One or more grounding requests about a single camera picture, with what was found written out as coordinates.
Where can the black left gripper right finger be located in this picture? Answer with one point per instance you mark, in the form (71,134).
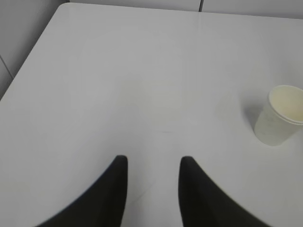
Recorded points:
(203,204)

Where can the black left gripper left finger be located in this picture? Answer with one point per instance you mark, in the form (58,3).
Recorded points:
(102,205)

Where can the white paper cup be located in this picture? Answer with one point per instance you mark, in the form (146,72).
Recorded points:
(281,116)

